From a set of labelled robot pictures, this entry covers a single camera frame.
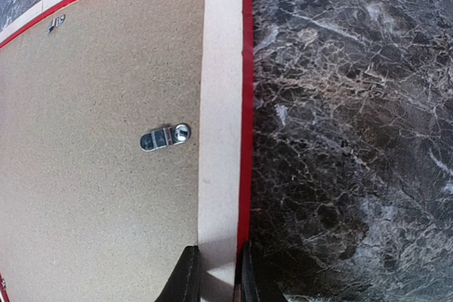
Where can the red wooden picture frame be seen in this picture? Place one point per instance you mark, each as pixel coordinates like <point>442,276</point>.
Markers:
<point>219,135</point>

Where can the brown backing board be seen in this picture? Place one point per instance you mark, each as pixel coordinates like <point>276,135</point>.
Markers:
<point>86,214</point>

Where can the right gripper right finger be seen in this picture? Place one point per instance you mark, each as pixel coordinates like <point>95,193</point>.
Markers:
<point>252,280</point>

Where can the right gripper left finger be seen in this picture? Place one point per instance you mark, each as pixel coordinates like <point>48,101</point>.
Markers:
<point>183,285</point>

